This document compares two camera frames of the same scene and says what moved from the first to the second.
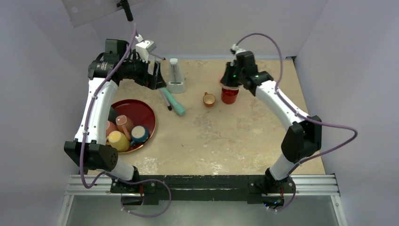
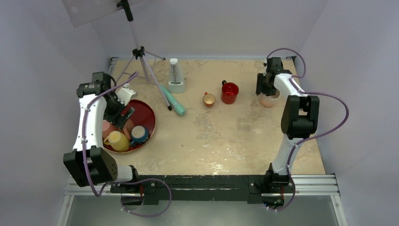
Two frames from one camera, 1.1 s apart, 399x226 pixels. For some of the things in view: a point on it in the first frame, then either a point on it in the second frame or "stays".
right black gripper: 226,80 → 259,88
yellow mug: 118,140 stays
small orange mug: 209,100 stays
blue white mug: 139,133 stays
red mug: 229,94 stays
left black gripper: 148,80 → 113,118
